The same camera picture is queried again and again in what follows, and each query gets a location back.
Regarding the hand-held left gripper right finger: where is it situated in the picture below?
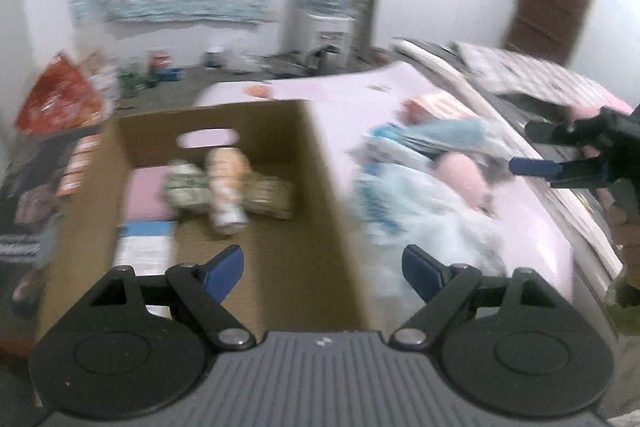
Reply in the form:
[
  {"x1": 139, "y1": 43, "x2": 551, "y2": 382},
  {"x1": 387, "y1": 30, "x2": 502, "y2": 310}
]
[{"x1": 390, "y1": 244, "x2": 561, "y2": 350}]

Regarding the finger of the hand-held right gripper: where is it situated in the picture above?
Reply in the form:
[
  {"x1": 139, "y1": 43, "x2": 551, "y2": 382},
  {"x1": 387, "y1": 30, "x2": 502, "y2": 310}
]
[
  {"x1": 508, "y1": 156, "x2": 609, "y2": 190},
  {"x1": 524, "y1": 108, "x2": 607, "y2": 146}
]

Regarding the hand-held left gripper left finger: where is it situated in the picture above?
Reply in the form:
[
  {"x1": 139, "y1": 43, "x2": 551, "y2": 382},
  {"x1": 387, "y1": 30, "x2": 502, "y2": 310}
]
[{"x1": 82, "y1": 244, "x2": 256, "y2": 350}]

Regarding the clear plastic tissue bag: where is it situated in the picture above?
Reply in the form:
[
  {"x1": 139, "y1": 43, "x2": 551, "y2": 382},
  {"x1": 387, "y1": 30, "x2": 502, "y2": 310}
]
[{"x1": 349, "y1": 166, "x2": 507, "y2": 305}]

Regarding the orange striped white cloth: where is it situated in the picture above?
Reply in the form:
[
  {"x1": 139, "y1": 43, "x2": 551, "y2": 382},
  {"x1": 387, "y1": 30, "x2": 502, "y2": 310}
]
[{"x1": 206, "y1": 146, "x2": 252, "y2": 236}]

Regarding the pink plush toy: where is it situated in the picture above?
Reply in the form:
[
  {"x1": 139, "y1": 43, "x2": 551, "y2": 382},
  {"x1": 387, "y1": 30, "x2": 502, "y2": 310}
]
[{"x1": 431, "y1": 153, "x2": 495, "y2": 214}]

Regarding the gold packet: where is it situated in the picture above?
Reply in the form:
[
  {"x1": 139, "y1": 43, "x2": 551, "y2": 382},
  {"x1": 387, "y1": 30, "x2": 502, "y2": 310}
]
[{"x1": 244, "y1": 176, "x2": 297, "y2": 221}]

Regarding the blue and white box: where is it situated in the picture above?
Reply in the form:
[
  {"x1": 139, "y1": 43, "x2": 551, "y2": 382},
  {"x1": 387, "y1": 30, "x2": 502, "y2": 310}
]
[{"x1": 111, "y1": 221, "x2": 177, "y2": 274}]

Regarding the green floral scrunchie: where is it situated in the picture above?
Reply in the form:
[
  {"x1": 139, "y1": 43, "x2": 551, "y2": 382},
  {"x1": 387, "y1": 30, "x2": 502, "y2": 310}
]
[{"x1": 164, "y1": 161, "x2": 209, "y2": 214}]

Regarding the pink sponge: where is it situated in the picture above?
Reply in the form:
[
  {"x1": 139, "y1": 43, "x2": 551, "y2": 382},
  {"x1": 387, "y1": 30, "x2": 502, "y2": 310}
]
[{"x1": 124, "y1": 166, "x2": 174, "y2": 224}]

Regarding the cardboard box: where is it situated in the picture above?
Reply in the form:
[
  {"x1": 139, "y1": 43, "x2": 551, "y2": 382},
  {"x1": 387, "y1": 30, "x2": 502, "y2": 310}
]
[{"x1": 37, "y1": 99, "x2": 372, "y2": 349}]

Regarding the blue checked towel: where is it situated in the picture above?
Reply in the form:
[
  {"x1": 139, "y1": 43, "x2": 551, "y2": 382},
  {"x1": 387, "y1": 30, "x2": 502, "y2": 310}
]
[{"x1": 369, "y1": 118, "x2": 487, "y2": 154}]

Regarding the pink wet wipes pack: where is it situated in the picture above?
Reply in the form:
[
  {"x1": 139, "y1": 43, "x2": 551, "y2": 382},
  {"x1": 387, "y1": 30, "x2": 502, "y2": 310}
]
[{"x1": 404, "y1": 91, "x2": 477, "y2": 124}]

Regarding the person's right hand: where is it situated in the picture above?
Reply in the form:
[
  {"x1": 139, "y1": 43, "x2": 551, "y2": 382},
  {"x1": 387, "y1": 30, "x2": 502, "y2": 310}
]
[{"x1": 606, "y1": 194, "x2": 640, "y2": 280}]

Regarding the checked blanket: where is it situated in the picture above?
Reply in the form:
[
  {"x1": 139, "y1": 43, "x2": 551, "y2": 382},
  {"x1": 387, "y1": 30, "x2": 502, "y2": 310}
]
[{"x1": 457, "y1": 41, "x2": 633, "y2": 108}]

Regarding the dark printed carton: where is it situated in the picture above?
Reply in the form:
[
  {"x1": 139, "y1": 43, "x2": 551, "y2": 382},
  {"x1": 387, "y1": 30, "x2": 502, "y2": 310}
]
[{"x1": 0, "y1": 131, "x2": 107, "y2": 310}]

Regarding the red snack bag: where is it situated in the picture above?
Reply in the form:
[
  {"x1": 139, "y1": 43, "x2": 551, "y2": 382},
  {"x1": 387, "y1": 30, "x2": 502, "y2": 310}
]
[{"x1": 14, "y1": 51, "x2": 104, "y2": 136}]

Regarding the white water dispenser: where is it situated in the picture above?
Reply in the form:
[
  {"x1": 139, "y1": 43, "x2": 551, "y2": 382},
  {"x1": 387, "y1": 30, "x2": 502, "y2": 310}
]
[{"x1": 279, "y1": 4, "x2": 372, "y2": 68}]

